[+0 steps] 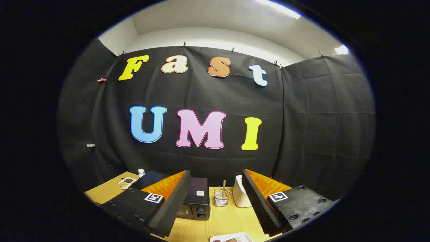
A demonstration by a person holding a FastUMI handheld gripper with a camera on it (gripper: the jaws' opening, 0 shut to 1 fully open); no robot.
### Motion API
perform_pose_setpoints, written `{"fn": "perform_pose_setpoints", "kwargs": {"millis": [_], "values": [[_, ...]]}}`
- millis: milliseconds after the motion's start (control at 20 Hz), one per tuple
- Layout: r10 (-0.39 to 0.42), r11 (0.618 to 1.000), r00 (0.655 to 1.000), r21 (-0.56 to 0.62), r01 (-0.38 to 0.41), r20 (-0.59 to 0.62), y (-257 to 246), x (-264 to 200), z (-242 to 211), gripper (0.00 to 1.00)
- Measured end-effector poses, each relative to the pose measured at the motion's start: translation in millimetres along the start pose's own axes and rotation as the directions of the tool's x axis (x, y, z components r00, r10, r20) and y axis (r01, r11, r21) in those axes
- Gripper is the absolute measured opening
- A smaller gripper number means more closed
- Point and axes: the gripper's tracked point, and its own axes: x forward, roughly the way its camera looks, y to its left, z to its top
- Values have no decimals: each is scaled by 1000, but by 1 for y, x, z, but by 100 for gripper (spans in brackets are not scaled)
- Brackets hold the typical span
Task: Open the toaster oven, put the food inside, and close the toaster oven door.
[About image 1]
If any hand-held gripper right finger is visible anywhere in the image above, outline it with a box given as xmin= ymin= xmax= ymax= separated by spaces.
xmin=241 ymin=169 xmax=336 ymax=237

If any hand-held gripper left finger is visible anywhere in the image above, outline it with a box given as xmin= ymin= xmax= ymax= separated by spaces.
xmin=100 ymin=170 xmax=191 ymax=238

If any black toaster oven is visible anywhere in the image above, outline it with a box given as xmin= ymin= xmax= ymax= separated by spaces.
xmin=130 ymin=171 xmax=211 ymax=221

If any white square food dish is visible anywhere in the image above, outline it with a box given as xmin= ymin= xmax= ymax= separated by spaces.
xmin=210 ymin=232 xmax=253 ymax=242

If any white toaster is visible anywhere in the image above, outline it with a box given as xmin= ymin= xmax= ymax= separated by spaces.
xmin=232 ymin=175 xmax=252 ymax=208

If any white dish with seeds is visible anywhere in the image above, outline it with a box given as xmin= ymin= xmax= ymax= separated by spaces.
xmin=118 ymin=177 xmax=137 ymax=189

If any row of black cloth clips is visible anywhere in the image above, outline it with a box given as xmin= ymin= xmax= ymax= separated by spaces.
xmin=118 ymin=42 xmax=325 ymax=68

